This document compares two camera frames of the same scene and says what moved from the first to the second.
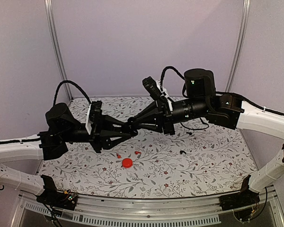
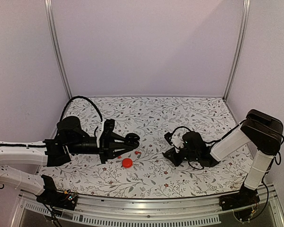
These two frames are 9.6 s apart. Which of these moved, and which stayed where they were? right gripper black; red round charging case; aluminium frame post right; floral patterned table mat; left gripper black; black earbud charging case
Moved: right gripper black; black earbud charging case; left gripper black
Stayed: red round charging case; aluminium frame post right; floral patterned table mat
